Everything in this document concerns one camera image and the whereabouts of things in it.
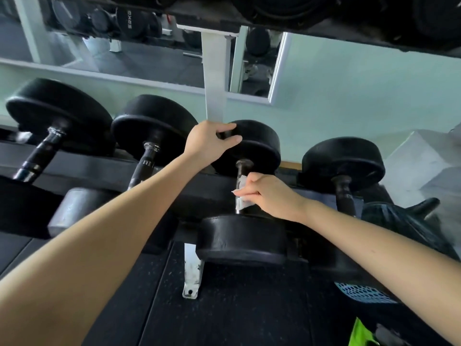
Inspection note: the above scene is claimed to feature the black dumbbell white lettering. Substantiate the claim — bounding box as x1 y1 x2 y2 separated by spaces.
196 120 289 268

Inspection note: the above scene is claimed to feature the person's left forearm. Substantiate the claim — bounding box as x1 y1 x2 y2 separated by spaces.
0 154 202 346

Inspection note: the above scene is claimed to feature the person's right hand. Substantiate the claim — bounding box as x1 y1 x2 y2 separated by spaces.
232 172 307 224

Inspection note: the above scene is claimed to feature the person's right forearm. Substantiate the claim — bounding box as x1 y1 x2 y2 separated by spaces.
301 198 461 335

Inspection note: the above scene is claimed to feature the black dumbbell rack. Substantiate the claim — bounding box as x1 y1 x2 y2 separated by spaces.
0 0 461 271

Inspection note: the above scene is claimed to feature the blue plastic trash basket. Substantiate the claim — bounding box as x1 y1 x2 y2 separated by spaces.
334 282 399 304

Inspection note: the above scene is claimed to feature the white wet wipe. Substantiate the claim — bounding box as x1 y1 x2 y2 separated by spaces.
234 174 258 212

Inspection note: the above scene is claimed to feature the person's left hand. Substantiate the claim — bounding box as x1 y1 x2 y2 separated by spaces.
183 120 243 166

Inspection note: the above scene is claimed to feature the green wet wipes pack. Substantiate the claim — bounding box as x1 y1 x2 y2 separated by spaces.
347 317 397 346

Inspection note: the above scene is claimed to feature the black kettlebell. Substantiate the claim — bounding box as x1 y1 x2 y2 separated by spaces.
407 197 442 220

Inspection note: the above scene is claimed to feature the white metal rack leg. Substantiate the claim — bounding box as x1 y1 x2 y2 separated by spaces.
182 26 231 299

